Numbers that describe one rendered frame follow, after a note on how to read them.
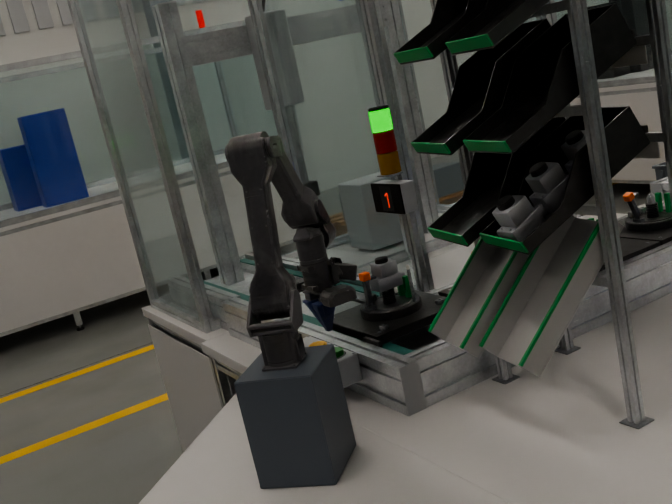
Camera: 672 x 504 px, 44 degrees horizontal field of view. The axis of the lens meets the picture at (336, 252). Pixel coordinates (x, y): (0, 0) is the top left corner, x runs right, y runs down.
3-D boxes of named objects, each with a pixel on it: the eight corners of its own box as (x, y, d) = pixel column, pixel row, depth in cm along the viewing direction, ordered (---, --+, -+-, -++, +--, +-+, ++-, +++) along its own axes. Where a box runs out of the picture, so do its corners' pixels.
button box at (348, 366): (334, 392, 169) (328, 364, 168) (288, 370, 187) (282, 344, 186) (363, 380, 172) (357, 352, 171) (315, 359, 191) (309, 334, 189)
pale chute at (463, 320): (479, 359, 147) (460, 347, 145) (445, 341, 159) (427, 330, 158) (557, 220, 148) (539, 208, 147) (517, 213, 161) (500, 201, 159)
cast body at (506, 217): (521, 247, 133) (498, 213, 131) (504, 245, 137) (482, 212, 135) (554, 213, 136) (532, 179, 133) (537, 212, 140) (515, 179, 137)
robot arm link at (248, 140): (261, 128, 140) (275, 131, 146) (222, 136, 142) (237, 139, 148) (291, 318, 141) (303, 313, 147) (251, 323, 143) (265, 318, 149)
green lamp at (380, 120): (379, 132, 191) (375, 111, 190) (368, 133, 195) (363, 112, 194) (397, 127, 193) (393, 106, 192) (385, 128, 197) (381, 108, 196)
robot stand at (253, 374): (260, 489, 145) (232, 383, 140) (286, 450, 158) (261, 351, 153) (336, 485, 140) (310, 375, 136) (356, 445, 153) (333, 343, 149)
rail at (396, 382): (408, 416, 160) (397, 364, 158) (229, 335, 237) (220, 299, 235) (431, 406, 163) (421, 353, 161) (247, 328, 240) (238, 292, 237)
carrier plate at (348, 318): (378, 346, 176) (376, 336, 175) (323, 327, 196) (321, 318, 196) (467, 309, 186) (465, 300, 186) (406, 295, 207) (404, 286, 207)
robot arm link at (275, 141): (268, 146, 140) (274, 102, 147) (223, 155, 143) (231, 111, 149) (324, 247, 162) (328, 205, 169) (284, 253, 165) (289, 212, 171)
